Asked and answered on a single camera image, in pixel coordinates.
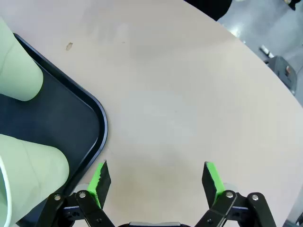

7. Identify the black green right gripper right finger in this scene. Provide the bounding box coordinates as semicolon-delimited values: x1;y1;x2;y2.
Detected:
194;161;277;227

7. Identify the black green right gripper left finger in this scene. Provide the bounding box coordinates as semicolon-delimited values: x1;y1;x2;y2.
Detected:
36;159;114;227

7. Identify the pale green plastic cup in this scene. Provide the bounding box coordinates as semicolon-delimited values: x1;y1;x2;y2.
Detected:
0;133;70;227
0;16;44;102

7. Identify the black plastic serving tray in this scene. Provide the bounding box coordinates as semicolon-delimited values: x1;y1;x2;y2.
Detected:
0;33;109;227

